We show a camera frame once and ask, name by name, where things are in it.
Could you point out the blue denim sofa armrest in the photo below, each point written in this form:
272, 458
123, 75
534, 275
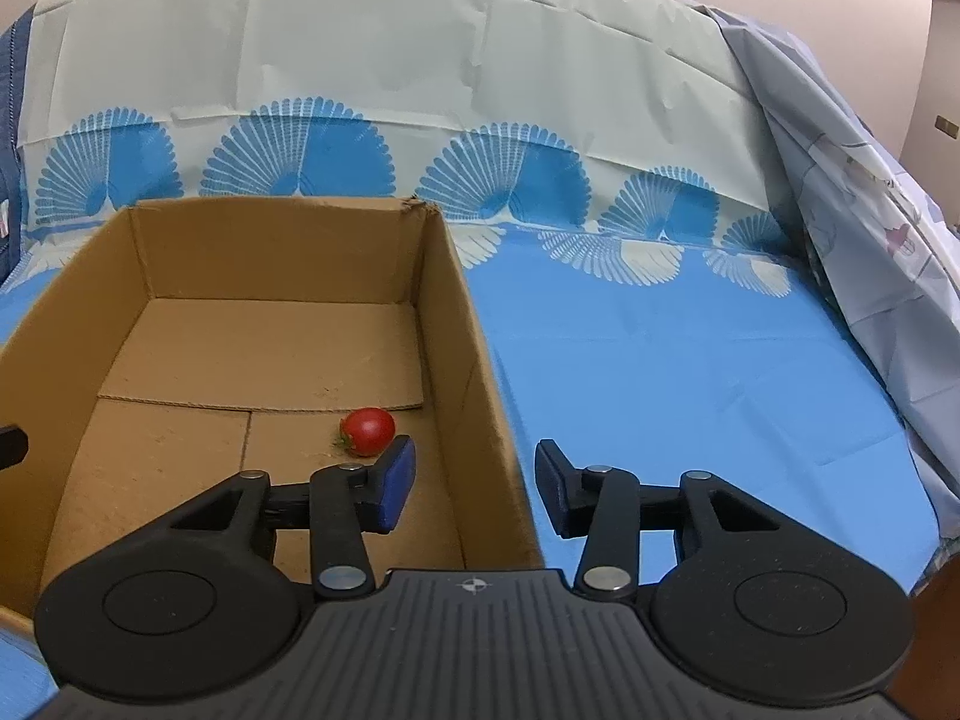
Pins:
15, 43

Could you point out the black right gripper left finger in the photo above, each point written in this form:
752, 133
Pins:
345, 502

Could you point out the brown cardboard box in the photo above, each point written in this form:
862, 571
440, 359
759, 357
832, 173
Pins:
191, 339

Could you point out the blue fan-patterned cloth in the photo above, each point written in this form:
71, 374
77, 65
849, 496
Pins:
649, 299

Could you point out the grey floral cloth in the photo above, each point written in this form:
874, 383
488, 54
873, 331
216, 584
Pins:
882, 243

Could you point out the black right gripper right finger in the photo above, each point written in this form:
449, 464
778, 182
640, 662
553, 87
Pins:
602, 505

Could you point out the red cherry tomato with stem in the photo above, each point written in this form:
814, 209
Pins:
364, 433

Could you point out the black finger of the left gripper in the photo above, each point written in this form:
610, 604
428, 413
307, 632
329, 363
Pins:
14, 446

